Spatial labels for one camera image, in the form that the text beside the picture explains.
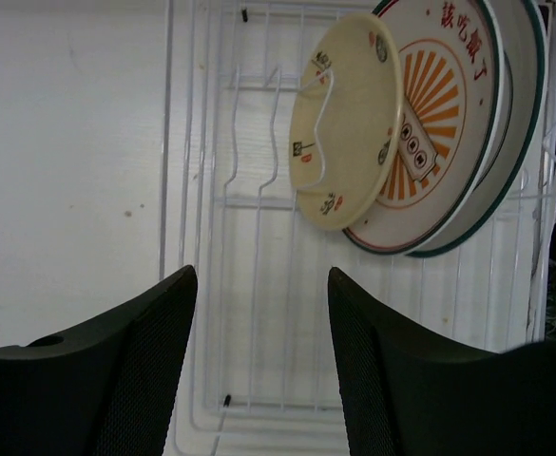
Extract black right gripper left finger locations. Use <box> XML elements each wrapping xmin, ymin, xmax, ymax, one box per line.
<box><xmin>0</xmin><ymin>265</ymin><xmax>198</xmax><ymax>455</ymax></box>

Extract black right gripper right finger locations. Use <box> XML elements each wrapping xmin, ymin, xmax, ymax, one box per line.
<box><xmin>327</xmin><ymin>268</ymin><xmax>556</xmax><ymax>455</ymax></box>

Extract small cream printed plate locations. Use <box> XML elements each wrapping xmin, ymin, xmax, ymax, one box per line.
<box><xmin>288</xmin><ymin>12</ymin><xmax>404</xmax><ymax>231</ymax></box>

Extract cream plate with orange pattern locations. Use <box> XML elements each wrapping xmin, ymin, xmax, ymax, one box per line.
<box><xmin>344</xmin><ymin>1</ymin><xmax>505</xmax><ymax>256</ymax></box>

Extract white wire dish rack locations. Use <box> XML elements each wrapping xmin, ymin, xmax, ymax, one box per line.
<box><xmin>160</xmin><ymin>1</ymin><xmax>556</xmax><ymax>455</ymax></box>

